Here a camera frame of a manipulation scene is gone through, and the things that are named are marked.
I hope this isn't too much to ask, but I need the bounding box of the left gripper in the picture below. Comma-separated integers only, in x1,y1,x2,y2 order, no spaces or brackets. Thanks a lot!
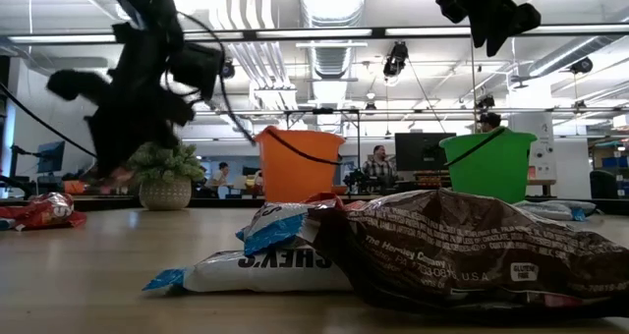
47,27,196,177

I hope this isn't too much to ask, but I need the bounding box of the green potted plant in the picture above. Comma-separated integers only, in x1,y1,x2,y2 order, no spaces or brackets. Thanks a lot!
126,141,206,212

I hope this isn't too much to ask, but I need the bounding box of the white LED light bar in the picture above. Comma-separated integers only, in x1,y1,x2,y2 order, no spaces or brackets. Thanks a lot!
538,24,629,34
385,26,472,36
182,31,245,42
256,28,373,39
7,33,117,44

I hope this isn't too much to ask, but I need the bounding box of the black computer monitor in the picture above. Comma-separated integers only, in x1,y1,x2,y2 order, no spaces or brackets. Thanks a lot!
35,139,67,175
394,132,457,173

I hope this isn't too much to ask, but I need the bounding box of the person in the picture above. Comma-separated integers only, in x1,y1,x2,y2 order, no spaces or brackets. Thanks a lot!
477,111,502,134
204,161,232,199
362,144,398,188

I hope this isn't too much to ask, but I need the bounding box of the red Skittles bag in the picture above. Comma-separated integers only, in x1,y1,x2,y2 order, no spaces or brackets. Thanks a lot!
0,192,88,233
303,192,346,211

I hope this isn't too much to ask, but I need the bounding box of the green plastic bucket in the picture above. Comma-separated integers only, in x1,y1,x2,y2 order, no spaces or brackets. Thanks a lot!
438,126,539,206

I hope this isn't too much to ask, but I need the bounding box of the orange plastic bucket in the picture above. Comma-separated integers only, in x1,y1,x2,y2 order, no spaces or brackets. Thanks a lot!
253,126,347,209

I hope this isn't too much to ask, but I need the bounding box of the black office chair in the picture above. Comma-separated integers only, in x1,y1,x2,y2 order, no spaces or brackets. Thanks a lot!
588,170,619,198

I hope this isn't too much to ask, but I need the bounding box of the long black cable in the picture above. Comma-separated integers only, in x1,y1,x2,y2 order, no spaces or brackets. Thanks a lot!
0,83,98,158

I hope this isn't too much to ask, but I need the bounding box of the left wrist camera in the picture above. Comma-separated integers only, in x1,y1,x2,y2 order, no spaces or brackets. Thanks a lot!
168,41,226,103

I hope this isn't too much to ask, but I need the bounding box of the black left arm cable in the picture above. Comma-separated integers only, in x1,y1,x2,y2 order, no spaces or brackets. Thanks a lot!
174,10,259,146

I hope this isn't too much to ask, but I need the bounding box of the black aluminium rig frame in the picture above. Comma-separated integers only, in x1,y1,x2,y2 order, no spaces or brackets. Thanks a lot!
0,23,629,210

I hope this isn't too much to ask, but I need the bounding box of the silver ventilation duct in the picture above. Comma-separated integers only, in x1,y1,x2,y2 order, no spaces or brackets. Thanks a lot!
299,0,368,80

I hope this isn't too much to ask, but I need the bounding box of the black background rig frame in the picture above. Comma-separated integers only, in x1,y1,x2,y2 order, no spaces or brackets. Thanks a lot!
191,105,629,197

